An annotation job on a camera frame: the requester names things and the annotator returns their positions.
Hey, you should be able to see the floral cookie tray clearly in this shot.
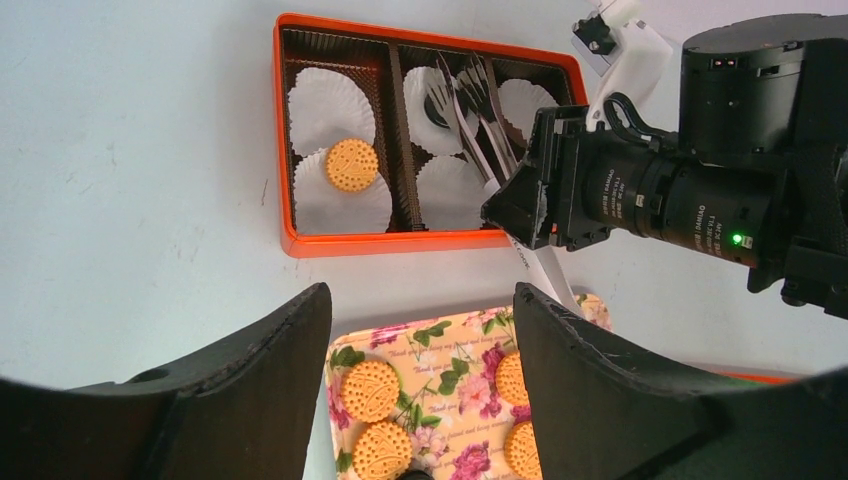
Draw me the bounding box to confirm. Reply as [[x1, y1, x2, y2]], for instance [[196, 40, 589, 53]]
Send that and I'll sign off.
[[323, 293, 614, 480]]

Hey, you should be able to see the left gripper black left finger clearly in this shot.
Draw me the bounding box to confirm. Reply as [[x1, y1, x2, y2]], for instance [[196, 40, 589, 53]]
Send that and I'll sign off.
[[1, 283, 332, 479]]

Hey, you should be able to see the orange tin lid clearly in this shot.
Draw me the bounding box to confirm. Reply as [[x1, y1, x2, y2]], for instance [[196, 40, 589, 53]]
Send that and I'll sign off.
[[720, 372, 794, 385]]

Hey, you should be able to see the black round cookie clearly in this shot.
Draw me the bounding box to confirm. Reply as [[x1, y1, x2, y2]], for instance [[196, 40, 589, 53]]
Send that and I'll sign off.
[[424, 92, 457, 130]]

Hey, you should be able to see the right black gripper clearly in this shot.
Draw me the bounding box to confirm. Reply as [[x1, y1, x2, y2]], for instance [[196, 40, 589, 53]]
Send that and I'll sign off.
[[457, 13, 835, 295]]

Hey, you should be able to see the white paper cupcake liner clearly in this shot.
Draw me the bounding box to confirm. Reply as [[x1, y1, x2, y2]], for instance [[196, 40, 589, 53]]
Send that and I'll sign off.
[[498, 79, 559, 142], [293, 148, 393, 235], [416, 155, 487, 231], [403, 66, 463, 156], [287, 67, 376, 157]]

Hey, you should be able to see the tan round cookie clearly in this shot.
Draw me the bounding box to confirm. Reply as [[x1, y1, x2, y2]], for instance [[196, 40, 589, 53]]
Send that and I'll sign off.
[[504, 421, 543, 479], [495, 351, 529, 406], [325, 138, 379, 193], [353, 421, 412, 480], [341, 360, 400, 423]]

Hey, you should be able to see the orange cookie tin box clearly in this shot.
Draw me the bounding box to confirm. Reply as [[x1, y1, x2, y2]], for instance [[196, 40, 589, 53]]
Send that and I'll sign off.
[[272, 13, 587, 258]]

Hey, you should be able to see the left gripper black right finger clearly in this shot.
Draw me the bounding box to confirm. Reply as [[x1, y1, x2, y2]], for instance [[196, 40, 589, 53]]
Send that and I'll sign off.
[[513, 283, 847, 479]]

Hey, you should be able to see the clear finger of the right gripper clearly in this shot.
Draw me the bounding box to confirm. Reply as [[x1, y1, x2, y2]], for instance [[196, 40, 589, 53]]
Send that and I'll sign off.
[[426, 53, 499, 196]]

